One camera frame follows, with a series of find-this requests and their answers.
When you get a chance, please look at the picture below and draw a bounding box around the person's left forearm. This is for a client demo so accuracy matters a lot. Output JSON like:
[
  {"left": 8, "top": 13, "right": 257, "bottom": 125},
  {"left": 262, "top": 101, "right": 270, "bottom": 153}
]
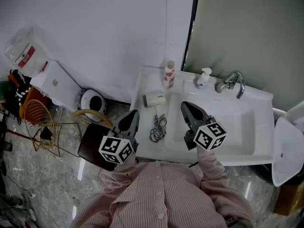
[{"left": 111, "top": 151, "right": 140, "bottom": 175}]

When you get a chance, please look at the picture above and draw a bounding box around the black framed mirror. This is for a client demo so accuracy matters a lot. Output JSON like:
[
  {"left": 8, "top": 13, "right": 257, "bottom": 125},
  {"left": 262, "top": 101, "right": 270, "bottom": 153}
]
[{"left": 180, "top": 0, "right": 304, "bottom": 110}]

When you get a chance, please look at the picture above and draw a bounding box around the yellow wire chair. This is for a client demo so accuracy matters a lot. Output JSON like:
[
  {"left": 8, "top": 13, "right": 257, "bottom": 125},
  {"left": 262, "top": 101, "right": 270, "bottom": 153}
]
[{"left": 23, "top": 99, "right": 83, "bottom": 157}]

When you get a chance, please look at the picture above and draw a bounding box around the white hair dryer with cord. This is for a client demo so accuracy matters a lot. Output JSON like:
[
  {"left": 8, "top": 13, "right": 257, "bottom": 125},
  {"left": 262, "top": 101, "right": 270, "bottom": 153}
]
[{"left": 142, "top": 91, "right": 168, "bottom": 143}]

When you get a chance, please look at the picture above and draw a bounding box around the person's striped pink shirt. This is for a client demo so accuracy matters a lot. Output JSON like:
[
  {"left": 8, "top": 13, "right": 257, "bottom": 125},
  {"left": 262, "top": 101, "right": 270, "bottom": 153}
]
[{"left": 70, "top": 159, "right": 257, "bottom": 228}]

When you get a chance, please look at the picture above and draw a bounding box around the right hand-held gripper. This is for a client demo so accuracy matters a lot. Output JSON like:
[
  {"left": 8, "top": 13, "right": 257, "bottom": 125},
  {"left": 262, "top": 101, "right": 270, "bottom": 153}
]
[{"left": 180, "top": 101, "right": 228, "bottom": 152}]

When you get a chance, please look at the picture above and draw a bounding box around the red stick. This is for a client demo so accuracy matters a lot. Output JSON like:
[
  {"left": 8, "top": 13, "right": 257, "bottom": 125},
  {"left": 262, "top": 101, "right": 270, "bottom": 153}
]
[{"left": 0, "top": 126, "right": 40, "bottom": 143}]

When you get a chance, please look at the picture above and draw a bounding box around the white plastic basin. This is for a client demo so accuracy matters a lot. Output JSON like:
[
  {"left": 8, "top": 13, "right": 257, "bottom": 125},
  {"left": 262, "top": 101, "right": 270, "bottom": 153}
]
[{"left": 271, "top": 116, "right": 304, "bottom": 188}]

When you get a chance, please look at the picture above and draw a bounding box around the person's right forearm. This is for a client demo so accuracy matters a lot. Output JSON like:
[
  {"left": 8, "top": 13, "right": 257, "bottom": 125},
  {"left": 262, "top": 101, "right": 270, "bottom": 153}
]
[{"left": 196, "top": 146, "right": 228, "bottom": 185}]

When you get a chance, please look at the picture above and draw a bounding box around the white sink counter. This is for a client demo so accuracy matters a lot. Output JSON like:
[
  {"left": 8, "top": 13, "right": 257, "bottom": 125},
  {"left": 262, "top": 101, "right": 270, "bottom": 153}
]
[{"left": 129, "top": 65, "right": 276, "bottom": 167}]

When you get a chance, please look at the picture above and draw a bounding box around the brown wooden box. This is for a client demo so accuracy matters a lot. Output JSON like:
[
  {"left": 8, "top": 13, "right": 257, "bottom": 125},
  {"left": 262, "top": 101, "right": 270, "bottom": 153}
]
[{"left": 274, "top": 183, "right": 304, "bottom": 216}]

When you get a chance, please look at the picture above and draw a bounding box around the black white printed cloth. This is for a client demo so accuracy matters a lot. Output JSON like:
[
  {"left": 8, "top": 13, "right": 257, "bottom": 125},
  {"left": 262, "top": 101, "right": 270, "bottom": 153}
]
[{"left": 9, "top": 69, "right": 33, "bottom": 125}]

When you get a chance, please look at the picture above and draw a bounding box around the orange bin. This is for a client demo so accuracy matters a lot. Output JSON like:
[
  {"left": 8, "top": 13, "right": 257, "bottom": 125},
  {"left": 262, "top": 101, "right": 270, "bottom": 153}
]
[{"left": 19, "top": 86, "right": 50, "bottom": 126}]

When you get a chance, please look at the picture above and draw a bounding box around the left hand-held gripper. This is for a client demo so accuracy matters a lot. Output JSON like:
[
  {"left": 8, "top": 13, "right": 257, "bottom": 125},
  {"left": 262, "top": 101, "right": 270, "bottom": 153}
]
[{"left": 98, "top": 109, "right": 140, "bottom": 165}]

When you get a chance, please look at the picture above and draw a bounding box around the small black object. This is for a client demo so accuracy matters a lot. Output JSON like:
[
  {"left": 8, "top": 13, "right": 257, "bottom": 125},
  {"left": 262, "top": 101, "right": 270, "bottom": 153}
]
[{"left": 39, "top": 126, "right": 54, "bottom": 142}]

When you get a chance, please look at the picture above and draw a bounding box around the round white black appliance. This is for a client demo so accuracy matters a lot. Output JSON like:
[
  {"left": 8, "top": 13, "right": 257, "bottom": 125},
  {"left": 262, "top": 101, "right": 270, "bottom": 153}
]
[{"left": 77, "top": 88, "right": 108, "bottom": 122}]

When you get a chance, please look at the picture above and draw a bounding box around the dark brown stool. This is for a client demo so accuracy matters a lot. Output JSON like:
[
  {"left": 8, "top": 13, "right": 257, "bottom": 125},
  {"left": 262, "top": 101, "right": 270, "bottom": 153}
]
[{"left": 77, "top": 123, "right": 117, "bottom": 172}]

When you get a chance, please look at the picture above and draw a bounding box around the pink lotion bottle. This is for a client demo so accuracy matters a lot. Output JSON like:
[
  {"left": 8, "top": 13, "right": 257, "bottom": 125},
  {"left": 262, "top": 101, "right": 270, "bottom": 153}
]
[{"left": 162, "top": 60, "right": 177, "bottom": 89}]

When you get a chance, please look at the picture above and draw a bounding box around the black round bin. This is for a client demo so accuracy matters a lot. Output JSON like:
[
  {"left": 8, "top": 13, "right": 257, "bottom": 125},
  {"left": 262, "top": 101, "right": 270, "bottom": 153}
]
[{"left": 251, "top": 162, "right": 279, "bottom": 186}]

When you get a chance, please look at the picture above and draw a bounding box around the green fuzzy object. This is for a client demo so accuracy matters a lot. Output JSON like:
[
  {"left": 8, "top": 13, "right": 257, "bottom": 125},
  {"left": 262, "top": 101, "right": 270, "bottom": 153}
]
[{"left": 0, "top": 79, "right": 16, "bottom": 101}]

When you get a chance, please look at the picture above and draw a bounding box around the white ceramic fixture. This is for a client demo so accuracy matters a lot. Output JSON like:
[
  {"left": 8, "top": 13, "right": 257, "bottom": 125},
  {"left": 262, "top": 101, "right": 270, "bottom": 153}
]
[{"left": 272, "top": 100, "right": 304, "bottom": 134}]

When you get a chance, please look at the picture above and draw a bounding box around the white box cabinet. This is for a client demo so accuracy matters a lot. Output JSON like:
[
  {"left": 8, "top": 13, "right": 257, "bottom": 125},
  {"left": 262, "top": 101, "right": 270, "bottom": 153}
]
[{"left": 29, "top": 60, "right": 84, "bottom": 113}]

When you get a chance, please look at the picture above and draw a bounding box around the chrome faucet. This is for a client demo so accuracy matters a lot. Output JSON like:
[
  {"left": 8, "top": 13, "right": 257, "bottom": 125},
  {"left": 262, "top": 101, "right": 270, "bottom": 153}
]
[{"left": 215, "top": 70, "right": 246, "bottom": 100}]

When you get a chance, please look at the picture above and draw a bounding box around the yellow curved stool backrest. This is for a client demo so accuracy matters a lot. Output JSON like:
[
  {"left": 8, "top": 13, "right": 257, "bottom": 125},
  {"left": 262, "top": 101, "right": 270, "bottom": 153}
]
[{"left": 72, "top": 109, "right": 114, "bottom": 130}]

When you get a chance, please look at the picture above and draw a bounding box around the clear water jug red label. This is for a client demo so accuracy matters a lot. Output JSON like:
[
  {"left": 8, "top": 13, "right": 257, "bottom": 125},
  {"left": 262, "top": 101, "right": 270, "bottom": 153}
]
[{"left": 4, "top": 26, "right": 51, "bottom": 77}]

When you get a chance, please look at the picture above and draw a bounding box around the white pump soap bottle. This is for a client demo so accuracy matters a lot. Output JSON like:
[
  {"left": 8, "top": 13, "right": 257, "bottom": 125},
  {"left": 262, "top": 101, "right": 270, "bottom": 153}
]
[{"left": 195, "top": 67, "right": 213, "bottom": 90}]

